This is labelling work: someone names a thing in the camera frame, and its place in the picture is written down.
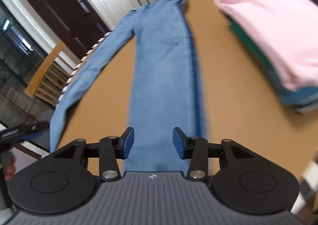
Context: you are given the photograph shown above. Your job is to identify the light blue denim jeans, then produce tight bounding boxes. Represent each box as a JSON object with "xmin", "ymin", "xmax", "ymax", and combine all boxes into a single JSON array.
[{"xmin": 49, "ymin": 0, "xmax": 206, "ymax": 172}]

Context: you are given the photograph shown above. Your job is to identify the person's left hand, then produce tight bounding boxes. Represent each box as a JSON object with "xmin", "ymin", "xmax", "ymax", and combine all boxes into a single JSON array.
[{"xmin": 1, "ymin": 151, "xmax": 16, "ymax": 181}]

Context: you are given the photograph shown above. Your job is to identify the wooden chair by door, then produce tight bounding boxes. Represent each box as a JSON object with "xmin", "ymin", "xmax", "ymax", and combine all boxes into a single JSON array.
[{"xmin": 24, "ymin": 41, "xmax": 74, "ymax": 107}]

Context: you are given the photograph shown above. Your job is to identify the black glass sliding door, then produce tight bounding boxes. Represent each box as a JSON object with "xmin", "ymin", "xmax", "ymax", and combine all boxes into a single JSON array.
[{"xmin": 0, "ymin": 2, "xmax": 53, "ymax": 127}]

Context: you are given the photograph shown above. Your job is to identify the folded teal garment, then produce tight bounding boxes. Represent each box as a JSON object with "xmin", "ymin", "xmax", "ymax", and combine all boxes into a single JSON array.
[{"xmin": 224, "ymin": 15, "xmax": 317, "ymax": 114}]

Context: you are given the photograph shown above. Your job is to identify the dark brown wooden door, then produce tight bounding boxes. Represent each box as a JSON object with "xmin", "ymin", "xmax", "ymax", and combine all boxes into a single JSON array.
[{"xmin": 27, "ymin": 0, "xmax": 110, "ymax": 58}]

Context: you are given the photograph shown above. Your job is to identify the folded pink garment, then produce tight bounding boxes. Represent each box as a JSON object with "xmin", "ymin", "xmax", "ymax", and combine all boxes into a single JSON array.
[{"xmin": 215, "ymin": 0, "xmax": 317, "ymax": 91}]

